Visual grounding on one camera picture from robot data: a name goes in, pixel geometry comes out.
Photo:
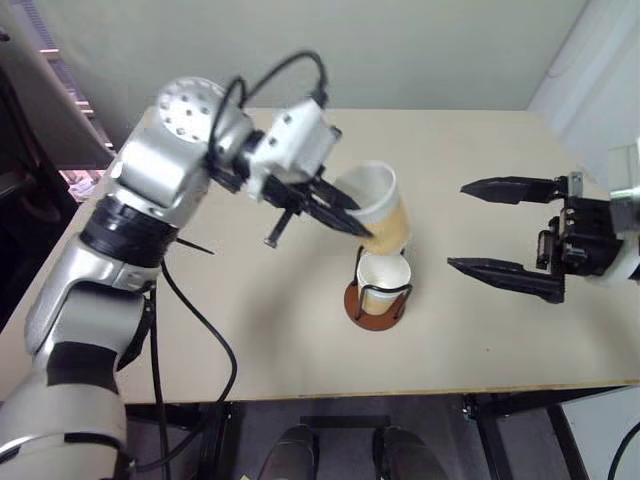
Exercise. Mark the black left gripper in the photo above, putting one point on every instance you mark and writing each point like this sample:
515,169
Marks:
290,197

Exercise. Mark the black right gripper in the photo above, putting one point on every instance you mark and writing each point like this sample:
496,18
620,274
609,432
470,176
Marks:
585,235

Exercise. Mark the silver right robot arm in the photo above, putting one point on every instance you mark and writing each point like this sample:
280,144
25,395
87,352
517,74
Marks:
627,210

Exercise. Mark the dark rounded shape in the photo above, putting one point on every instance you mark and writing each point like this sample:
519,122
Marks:
410,455
292,452

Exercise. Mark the metal shelf rack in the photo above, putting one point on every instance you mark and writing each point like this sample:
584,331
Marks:
75,95

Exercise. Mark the white paper cup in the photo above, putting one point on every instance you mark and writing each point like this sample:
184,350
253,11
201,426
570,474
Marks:
382,274

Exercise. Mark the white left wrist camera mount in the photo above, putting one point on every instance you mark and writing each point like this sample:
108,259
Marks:
295,145

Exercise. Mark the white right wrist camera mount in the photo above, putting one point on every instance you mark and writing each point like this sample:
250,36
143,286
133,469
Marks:
622,272

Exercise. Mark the black table frame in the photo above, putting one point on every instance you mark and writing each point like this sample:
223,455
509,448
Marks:
500,402

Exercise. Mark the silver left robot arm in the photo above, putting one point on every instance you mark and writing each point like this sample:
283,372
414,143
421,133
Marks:
145,170

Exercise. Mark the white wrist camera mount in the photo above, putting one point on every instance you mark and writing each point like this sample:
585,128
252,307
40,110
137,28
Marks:
622,272
295,145

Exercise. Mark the white panel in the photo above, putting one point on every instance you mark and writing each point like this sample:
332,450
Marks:
600,430

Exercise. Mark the paper cup with brown sleeve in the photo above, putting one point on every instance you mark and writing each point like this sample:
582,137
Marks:
392,220

